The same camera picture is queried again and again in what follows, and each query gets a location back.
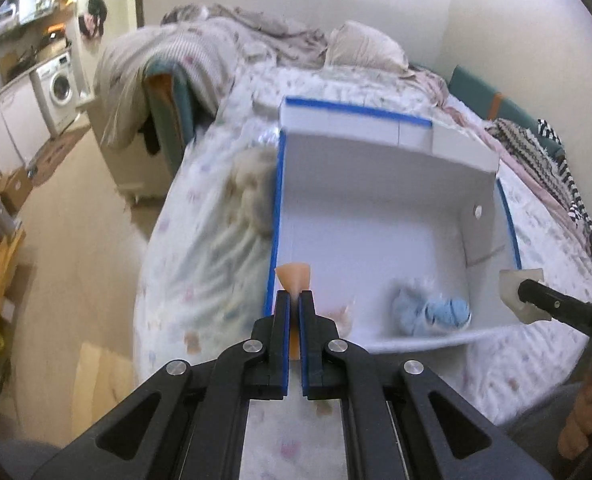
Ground pink squishy toy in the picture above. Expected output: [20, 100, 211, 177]
[325, 301, 354, 338]

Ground person's right hand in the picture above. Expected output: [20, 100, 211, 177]
[558, 364, 592, 460]

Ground blue white cardboard box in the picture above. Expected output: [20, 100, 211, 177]
[271, 96, 522, 353]

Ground striped knit blanket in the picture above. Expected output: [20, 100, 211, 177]
[486, 118, 592, 259]

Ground beige plush toy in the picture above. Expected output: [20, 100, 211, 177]
[225, 146, 277, 237]

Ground teal headboard cushion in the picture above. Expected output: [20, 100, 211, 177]
[448, 65, 565, 162]

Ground pink blanket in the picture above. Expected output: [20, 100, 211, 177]
[409, 65, 488, 129]

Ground teal orange folded blanket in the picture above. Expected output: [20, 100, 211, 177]
[138, 58, 213, 176]

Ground brown door mat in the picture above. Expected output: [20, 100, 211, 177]
[29, 126, 90, 188]

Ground cardboard box on floor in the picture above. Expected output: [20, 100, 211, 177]
[0, 168, 33, 216]

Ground floral pillow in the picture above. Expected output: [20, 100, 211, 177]
[325, 21, 410, 76]

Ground checked grey duvet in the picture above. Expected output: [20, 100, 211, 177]
[94, 3, 327, 150]

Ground white kitchen cabinet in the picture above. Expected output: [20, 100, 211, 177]
[0, 75, 50, 174]

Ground white washing machine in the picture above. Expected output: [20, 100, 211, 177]
[30, 50, 79, 138]

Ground hanging dark clothes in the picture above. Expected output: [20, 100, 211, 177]
[78, 0, 108, 40]

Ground cream bed frame footboard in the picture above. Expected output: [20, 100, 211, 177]
[78, 94, 173, 206]

